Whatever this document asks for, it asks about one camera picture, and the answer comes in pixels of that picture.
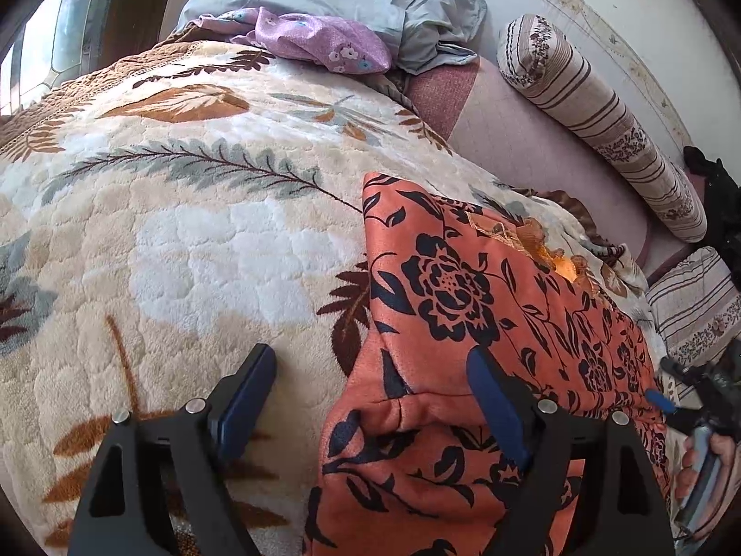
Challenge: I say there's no orange black floral garment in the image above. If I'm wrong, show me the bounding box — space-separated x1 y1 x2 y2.
303 172 673 556

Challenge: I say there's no patterned glass window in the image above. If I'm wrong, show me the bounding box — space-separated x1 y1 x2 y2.
0 0 119 118

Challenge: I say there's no cream leaf print blanket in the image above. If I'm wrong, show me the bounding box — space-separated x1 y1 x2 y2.
0 40 664 556

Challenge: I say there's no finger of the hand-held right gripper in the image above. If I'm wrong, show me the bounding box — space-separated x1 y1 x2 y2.
660 357 714 395
644 388 698 426

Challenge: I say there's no person's right hand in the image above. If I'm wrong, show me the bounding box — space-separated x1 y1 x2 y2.
674 432 741 513

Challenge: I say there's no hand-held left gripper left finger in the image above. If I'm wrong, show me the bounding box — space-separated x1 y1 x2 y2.
66 343 278 556

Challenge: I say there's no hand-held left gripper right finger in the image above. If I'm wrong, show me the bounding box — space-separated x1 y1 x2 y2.
466 348 676 556

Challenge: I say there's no brown wooden frame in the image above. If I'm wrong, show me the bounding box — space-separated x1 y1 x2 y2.
95 0 201 67

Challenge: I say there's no striped floral bolster pillow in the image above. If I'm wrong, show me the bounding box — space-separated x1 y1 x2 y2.
497 13 709 244

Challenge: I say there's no pink bed sheet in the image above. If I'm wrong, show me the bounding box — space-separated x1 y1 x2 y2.
402 57 697 270

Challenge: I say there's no striped floral cushion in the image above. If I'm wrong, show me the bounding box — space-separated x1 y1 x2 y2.
645 246 741 369

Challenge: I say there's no purple floral cloth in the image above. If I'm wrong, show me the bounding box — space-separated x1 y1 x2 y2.
193 7 394 76

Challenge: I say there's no black cloth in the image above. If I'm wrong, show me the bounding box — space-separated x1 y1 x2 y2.
682 145 741 291

